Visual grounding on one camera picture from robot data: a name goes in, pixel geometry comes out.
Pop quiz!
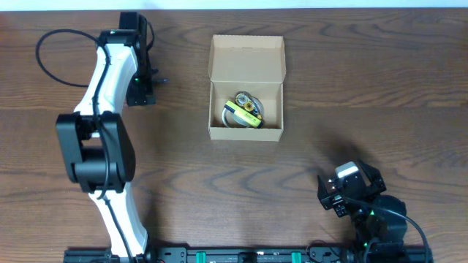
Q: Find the open cardboard box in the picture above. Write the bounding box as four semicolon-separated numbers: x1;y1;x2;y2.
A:
208;35;286;142

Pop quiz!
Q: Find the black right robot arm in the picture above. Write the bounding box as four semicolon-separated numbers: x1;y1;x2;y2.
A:
317;160;410;262

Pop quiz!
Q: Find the black ballpoint pen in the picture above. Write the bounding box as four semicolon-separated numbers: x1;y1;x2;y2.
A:
152;78;169;84

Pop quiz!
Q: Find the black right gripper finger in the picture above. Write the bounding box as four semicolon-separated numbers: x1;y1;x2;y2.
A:
317;175;330;199
358;159;384;188

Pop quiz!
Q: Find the clear adhesive tape roll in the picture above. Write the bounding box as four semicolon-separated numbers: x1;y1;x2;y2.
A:
232;97;264;127

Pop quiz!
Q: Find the white masking tape roll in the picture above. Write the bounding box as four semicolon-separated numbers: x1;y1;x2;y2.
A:
222;107;238;128

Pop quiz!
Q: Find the yellow highlighter marker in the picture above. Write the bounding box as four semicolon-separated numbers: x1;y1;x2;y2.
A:
224;101;263;129

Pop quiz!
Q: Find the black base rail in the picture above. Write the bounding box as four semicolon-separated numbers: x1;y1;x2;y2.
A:
64;246;434;263

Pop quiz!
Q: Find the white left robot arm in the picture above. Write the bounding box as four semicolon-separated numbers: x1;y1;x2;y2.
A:
56;26;156;262

